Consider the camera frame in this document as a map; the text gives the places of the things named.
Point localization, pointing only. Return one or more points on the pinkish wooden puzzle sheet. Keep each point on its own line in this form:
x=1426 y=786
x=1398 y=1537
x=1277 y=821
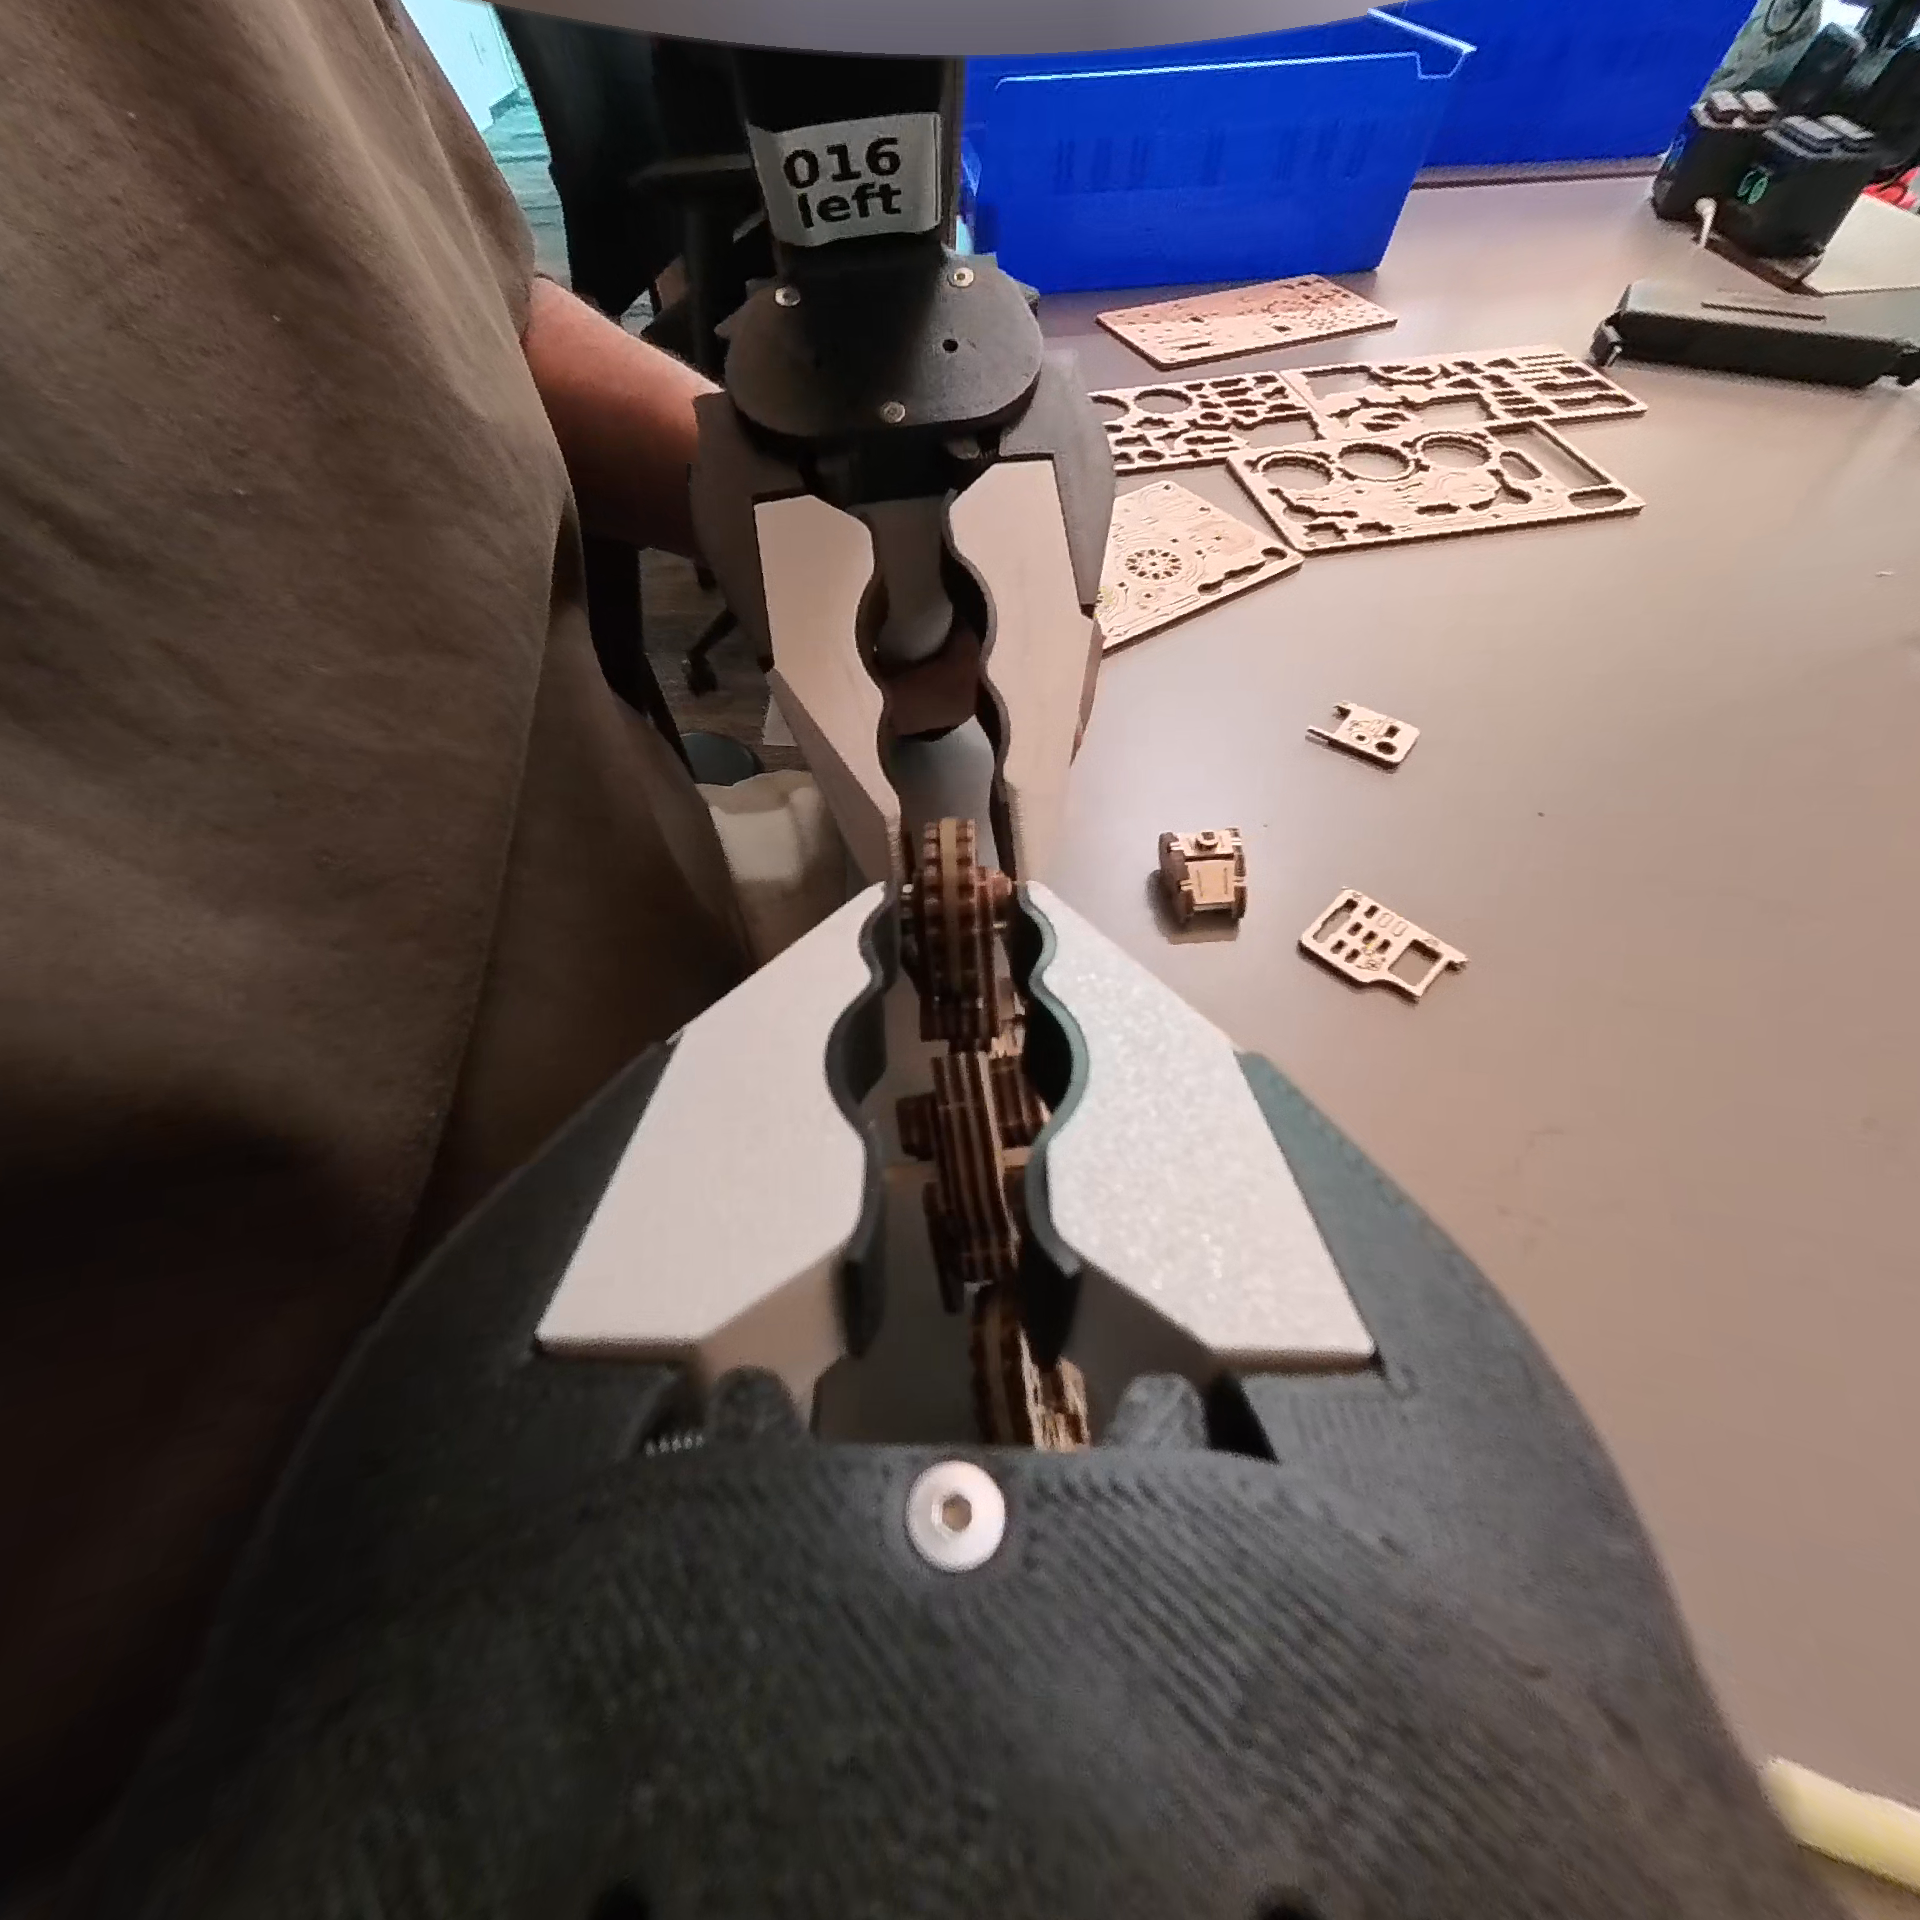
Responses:
x=1201 y=339

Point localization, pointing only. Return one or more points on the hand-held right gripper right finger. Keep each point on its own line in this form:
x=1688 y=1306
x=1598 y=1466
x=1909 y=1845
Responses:
x=1201 y=1200

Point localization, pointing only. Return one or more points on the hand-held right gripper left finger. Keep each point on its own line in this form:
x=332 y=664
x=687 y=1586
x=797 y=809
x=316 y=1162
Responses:
x=705 y=1200

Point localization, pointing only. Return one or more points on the small notched wooden piece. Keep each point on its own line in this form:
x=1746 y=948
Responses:
x=1373 y=739

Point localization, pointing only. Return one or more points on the person in brown shirt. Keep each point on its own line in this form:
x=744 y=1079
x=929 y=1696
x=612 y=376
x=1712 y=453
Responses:
x=225 y=599

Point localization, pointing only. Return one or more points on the wooden gear assembly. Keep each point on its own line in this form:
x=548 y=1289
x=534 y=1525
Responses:
x=974 y=1109

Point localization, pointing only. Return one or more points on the engraved wooden puzzle sheet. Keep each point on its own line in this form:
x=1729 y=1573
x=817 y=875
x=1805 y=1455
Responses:
x=1201 y=528

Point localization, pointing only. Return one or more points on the black charging dock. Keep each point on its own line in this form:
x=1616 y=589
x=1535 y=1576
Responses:
x=1785 y=180

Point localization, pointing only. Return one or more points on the large wooden puzzle sheet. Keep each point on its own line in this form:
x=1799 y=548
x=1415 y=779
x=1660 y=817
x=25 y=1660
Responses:
x=1540 y=451

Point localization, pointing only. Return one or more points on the dark green equipment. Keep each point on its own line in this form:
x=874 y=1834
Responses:
x=1829 y=52

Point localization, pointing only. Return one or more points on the small wooden cube assembly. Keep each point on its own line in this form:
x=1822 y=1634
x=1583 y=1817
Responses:
x=1201 y=885

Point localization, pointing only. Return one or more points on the wooden puzzle sheet small cutouts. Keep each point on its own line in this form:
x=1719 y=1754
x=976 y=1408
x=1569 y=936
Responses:
x=1616 y=396

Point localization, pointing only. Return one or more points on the large blue plastic bin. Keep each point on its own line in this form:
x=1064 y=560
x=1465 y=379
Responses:
x=1201 y=180

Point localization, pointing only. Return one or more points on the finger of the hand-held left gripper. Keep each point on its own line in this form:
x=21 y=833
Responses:
x=810 y=628
x=1036 y=599

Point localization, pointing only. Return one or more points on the flat black case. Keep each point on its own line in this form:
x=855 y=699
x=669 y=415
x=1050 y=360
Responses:
x=1756 y=339

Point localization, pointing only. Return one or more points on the black office chair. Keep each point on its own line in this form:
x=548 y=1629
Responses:
x=599 y=148

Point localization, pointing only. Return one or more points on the tan board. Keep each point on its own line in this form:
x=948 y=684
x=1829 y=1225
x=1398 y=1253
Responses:
x=1874 y=248

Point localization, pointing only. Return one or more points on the small wooden grid piece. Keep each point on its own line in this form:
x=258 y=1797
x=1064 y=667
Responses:
x=1373 y=967

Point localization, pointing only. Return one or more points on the wooden puzzle sheet round holes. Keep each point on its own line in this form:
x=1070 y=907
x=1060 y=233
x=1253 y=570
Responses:
x=1118 y=453

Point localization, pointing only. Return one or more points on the person's left hand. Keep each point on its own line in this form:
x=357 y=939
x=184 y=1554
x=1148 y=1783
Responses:
x=922 y=682

